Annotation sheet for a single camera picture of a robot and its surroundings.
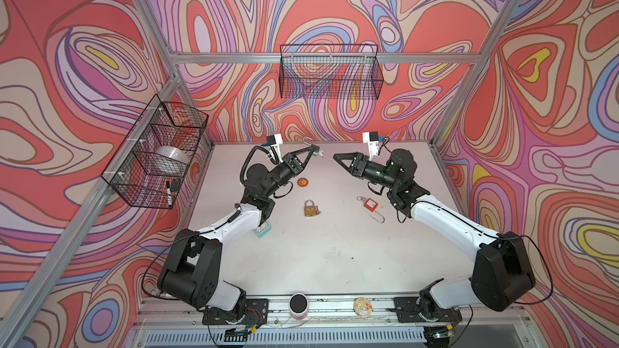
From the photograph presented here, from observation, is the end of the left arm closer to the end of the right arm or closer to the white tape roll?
the end of the right arm

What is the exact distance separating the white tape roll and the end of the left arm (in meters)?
0.31

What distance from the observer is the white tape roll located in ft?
2.31

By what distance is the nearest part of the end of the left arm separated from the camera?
0.68 meters
